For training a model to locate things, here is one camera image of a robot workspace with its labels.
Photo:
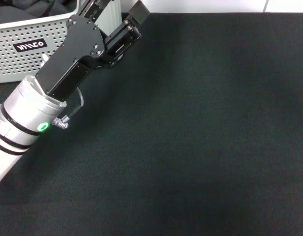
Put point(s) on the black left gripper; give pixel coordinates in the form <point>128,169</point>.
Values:
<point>77,49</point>

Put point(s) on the grey perforated storage box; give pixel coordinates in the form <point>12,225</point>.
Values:
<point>9,64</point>

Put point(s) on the black tablecloth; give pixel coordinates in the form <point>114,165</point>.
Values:
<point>190,123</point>

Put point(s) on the dark cloth pile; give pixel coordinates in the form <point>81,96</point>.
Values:
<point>31,7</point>

